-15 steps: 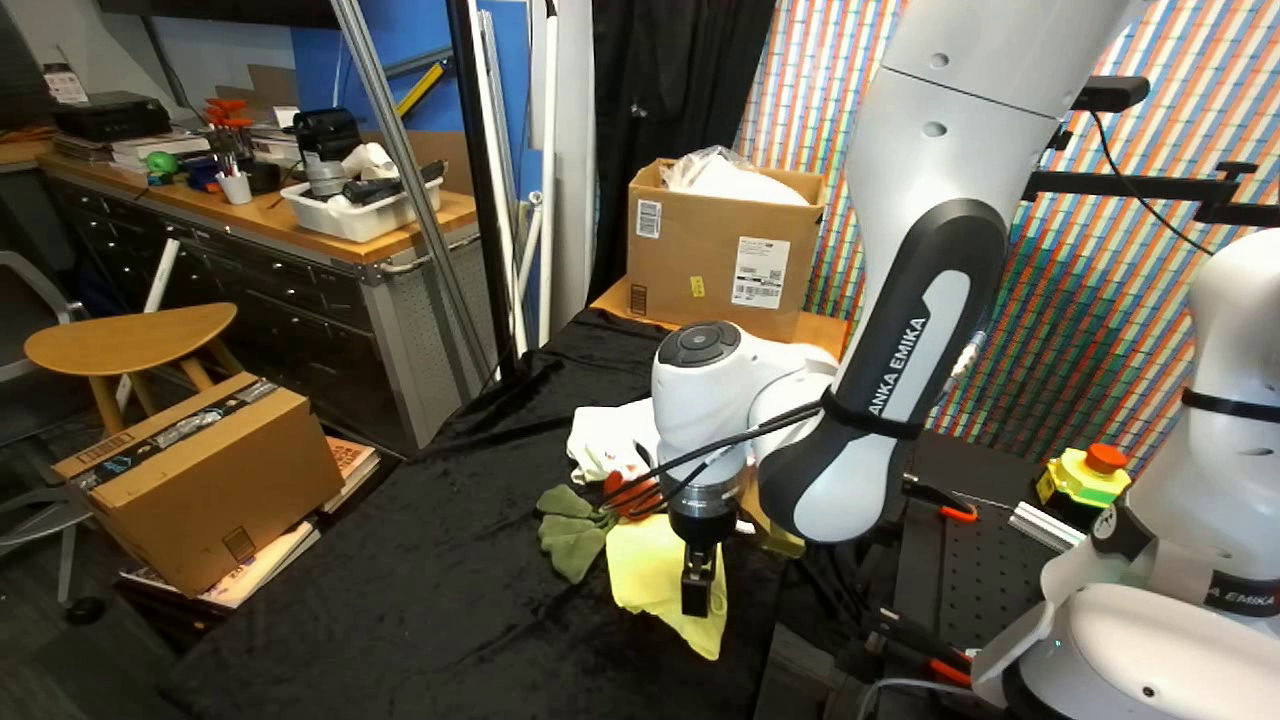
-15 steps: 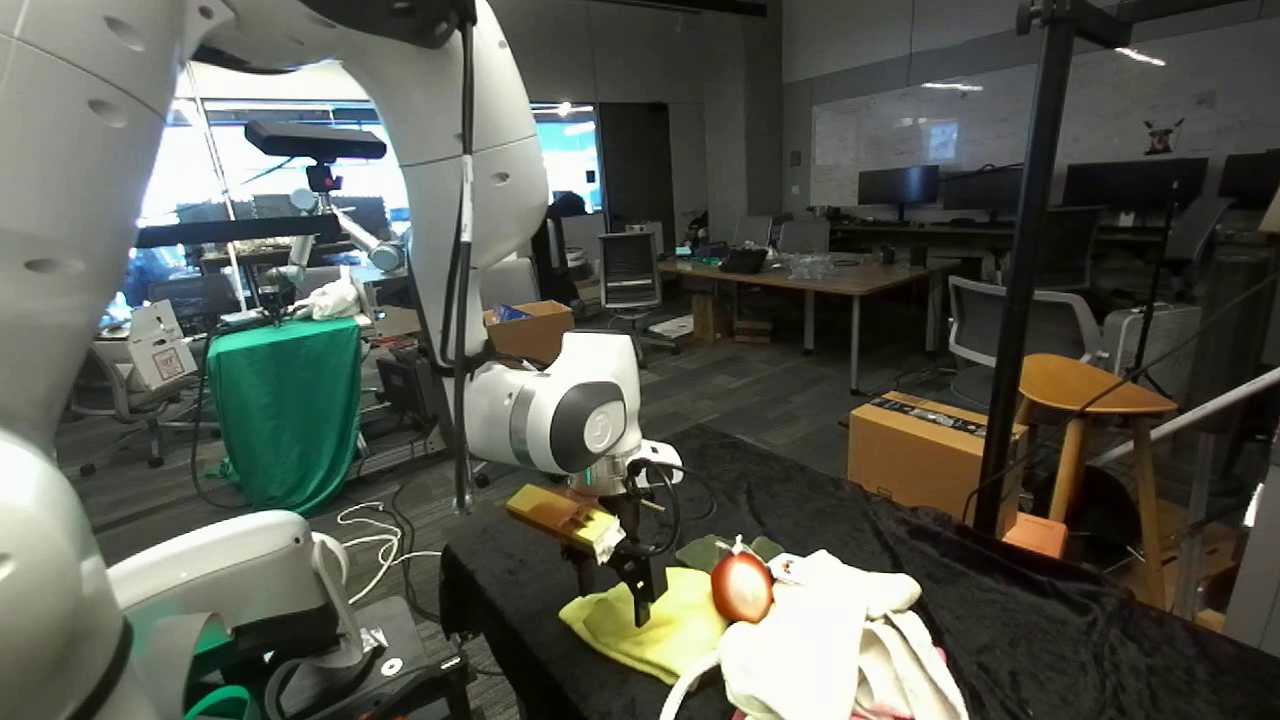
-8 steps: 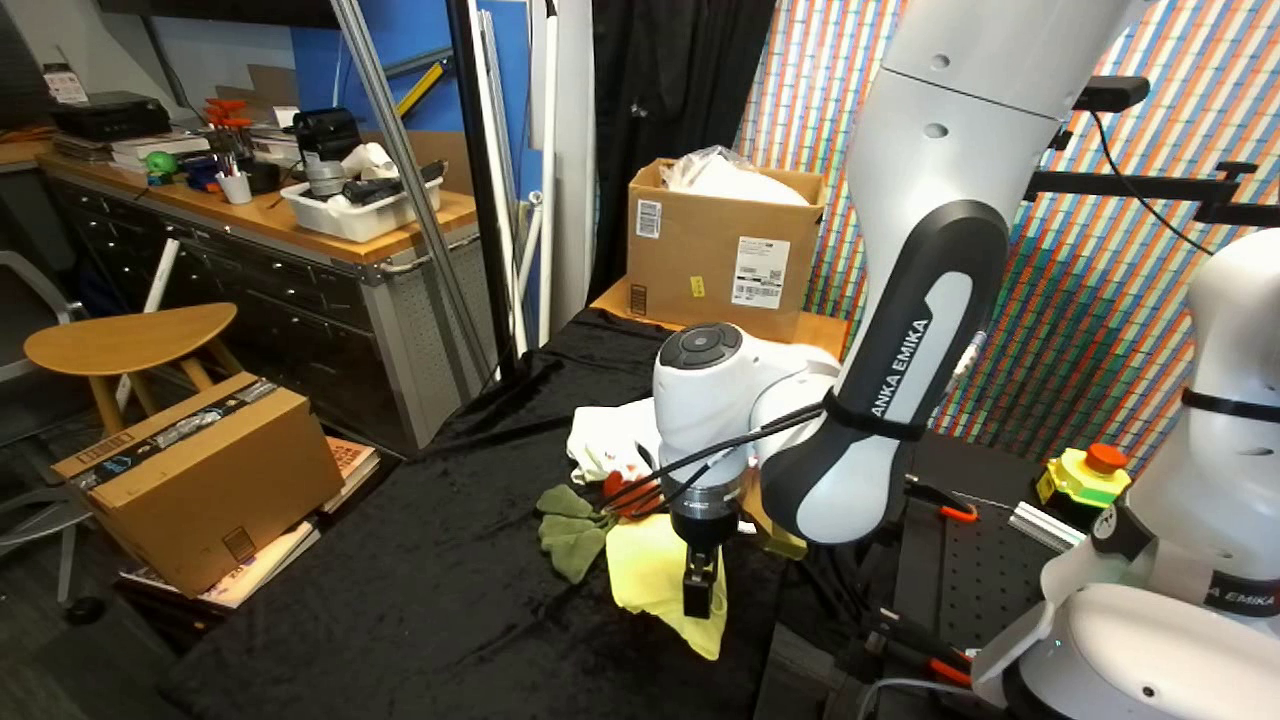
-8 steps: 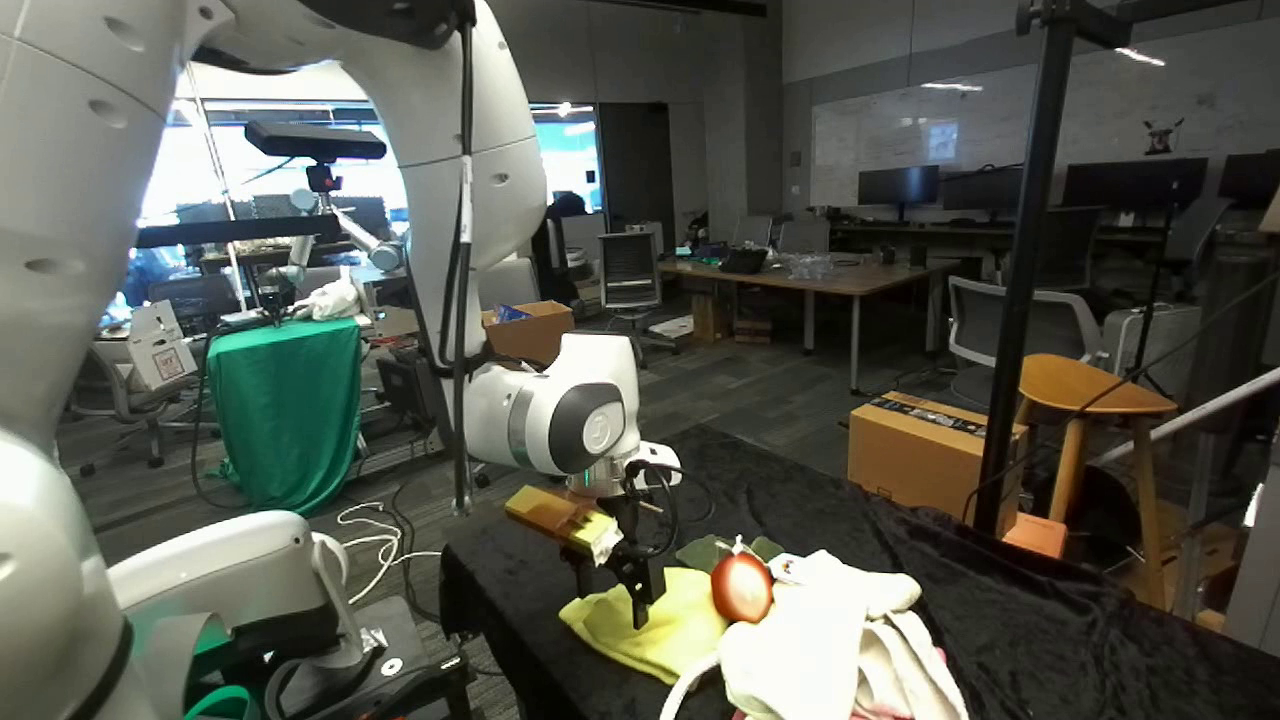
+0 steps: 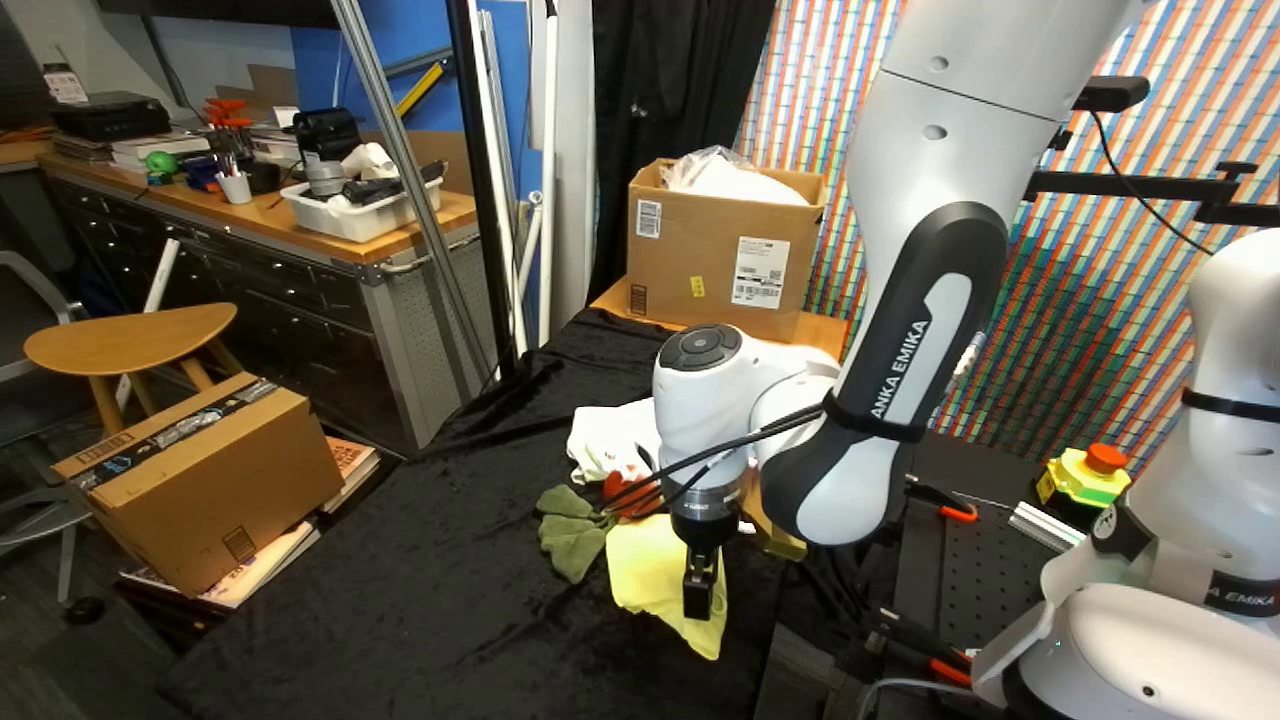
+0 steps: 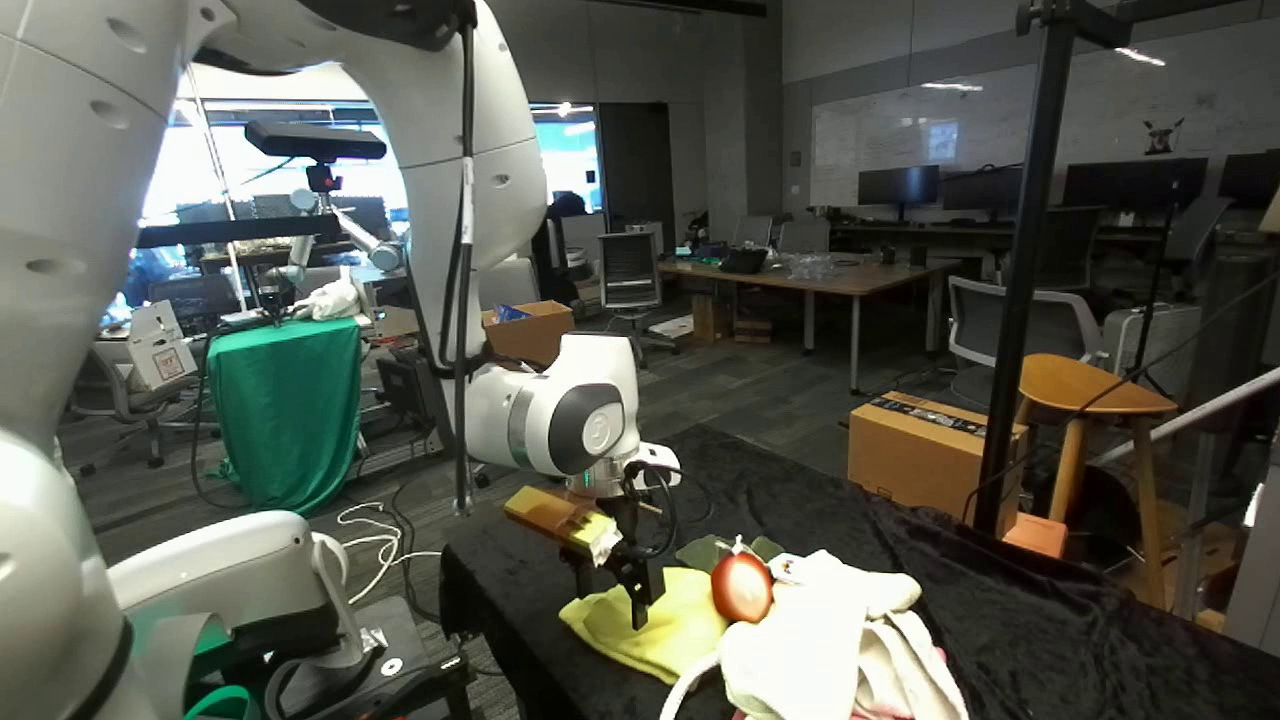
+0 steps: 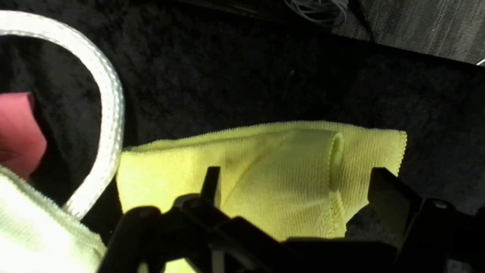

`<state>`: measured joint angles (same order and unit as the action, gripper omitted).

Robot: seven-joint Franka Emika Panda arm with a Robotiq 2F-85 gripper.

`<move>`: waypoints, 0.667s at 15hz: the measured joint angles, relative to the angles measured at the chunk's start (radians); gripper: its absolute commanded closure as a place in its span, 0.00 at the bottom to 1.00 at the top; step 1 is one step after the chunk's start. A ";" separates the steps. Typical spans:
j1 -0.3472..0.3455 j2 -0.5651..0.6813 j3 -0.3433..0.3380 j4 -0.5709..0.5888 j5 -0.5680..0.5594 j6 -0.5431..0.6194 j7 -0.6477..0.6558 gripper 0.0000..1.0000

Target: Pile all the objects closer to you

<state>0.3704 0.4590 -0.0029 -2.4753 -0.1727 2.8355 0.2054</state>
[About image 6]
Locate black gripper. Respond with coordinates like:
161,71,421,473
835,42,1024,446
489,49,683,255
571,493,673,633

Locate yellow cloth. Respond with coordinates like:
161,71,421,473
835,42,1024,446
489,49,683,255
554,565,734,687

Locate red plush toy green leaves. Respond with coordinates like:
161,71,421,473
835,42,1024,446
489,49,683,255
673,530,792,628

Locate pale green cloth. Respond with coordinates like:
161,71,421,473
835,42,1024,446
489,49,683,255
716,548,929,720

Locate white cloth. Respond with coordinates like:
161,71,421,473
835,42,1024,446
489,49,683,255
863,606,970,720

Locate black table cloth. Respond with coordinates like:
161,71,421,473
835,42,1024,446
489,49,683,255
435,421,1280,720

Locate small cardboard box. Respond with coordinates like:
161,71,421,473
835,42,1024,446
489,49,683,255
481,294,579,372

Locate cardboard box black tape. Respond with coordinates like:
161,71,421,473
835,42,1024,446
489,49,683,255
847,389,1033,525

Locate wooden office desk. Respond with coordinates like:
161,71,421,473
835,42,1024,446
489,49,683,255
655,250,943,393

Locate green draped cloth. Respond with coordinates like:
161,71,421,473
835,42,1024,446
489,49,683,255
203,315,369,514

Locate black computer monitor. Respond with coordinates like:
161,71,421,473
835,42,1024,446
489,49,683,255
1058,155,1210,217
856,160,940,212
940,160,1033,217

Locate black stand pole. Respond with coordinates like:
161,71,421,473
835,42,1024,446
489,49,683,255
970,0,1083,537

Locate white paper sign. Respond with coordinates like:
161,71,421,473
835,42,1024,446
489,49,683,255
126,294,200,393

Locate wooden stool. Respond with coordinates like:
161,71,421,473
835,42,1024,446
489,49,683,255
1014,348,1182,565

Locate mesh back office chair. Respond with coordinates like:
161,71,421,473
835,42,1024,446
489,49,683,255
943,270,1110,372

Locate silver tripod pole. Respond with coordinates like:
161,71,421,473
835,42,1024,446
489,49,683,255
1090,355,1280,464

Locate tan wrist mount piece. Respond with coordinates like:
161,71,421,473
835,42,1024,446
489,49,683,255
498,480,629,565

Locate white floor cable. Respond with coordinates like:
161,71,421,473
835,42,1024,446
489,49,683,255
331,495,447,579

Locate black bar camera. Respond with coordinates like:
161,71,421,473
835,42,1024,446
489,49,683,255
240,115,393,168

